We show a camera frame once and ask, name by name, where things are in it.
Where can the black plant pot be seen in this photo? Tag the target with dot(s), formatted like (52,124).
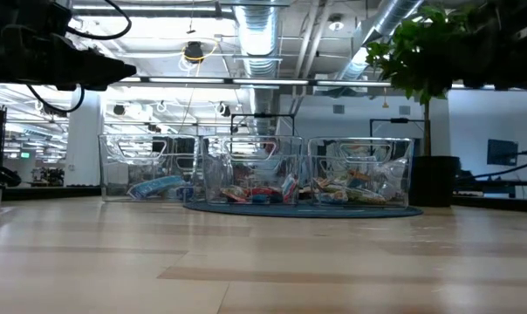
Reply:
(433,181)

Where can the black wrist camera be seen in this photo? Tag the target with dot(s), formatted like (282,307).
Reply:
(36,17)
(516,17)

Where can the clear plastic bin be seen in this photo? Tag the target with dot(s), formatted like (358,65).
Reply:
(115,174)
(220,165)
(399,174)

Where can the silver ventilation duct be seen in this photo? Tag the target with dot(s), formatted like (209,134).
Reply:
(390,17)
(259,35)

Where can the black background rig frame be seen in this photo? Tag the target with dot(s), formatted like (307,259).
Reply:
(263,115)
(399,120)

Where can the dark wall monitor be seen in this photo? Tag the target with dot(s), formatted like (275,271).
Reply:
(501,152)

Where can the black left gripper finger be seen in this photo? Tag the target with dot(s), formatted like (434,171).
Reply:
(95,87)
(102,70)

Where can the green leafy plant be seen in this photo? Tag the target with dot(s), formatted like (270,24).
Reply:
(420,52)

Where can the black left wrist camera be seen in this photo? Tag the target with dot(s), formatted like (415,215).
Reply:
(36,17)

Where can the dark round mat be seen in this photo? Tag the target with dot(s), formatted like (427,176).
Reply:
(289,212)

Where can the black round ceiling device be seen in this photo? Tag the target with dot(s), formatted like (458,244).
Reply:
(193,51)

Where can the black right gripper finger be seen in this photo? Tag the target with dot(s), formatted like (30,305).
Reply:
(475,85)
(473,70)

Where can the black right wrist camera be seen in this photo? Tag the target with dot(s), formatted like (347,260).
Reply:
(516,17)

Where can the long ceiling light strip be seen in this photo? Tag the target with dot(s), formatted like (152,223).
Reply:
(268,81)

